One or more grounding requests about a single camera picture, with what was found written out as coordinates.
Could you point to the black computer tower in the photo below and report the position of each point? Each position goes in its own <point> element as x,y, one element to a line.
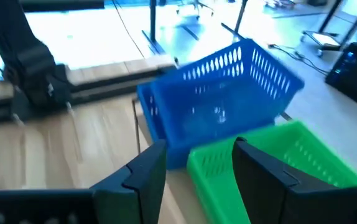
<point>355,71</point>

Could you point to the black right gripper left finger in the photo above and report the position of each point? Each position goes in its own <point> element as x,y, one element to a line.
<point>141,193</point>

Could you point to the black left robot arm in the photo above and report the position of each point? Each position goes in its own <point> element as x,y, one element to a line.
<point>29,62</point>

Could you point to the white platform dolly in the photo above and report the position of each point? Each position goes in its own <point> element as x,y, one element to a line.
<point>323,39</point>

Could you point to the black metal stand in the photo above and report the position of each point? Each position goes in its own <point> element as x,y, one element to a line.
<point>153,18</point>
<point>240,18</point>

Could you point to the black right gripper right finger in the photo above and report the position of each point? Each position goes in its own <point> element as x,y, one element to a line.
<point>265,193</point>

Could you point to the blue plastic basket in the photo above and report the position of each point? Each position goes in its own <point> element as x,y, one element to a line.
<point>228,102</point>
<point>144,105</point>

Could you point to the green plastic basket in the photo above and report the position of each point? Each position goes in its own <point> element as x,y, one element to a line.
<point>209,186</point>

